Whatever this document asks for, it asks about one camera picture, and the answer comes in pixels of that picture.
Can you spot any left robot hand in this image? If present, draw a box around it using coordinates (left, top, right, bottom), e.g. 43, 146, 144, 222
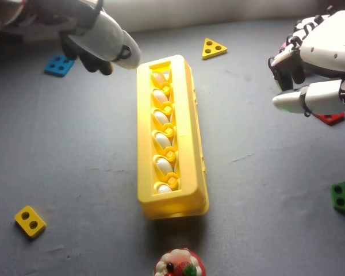
58, 5, 142, 76

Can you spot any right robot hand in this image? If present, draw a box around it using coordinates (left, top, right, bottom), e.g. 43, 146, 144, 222
269, 5, 345, 117

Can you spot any yellow egg carton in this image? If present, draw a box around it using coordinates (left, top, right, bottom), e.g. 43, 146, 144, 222
136, 54, 210, 221

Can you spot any blue four-hole square block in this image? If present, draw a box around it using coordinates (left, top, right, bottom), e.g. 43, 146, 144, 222
44, 54, 75, 78

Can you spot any red toy block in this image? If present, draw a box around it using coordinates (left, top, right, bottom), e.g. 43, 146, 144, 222
313, 111, 345, 127

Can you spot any yellow three-hole triangle block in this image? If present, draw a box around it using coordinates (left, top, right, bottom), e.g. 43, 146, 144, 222
201, 37, 228, 60

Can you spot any grey table cloth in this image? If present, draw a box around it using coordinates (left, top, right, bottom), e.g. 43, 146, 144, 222
0, 17, 345, 276

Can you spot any yellow two-hole block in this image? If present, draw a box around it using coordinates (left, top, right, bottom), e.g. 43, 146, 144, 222
14, 205, 47, 239

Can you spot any toy strawberry cake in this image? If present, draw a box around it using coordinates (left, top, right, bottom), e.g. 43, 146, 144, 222
154, 247, 207, 276

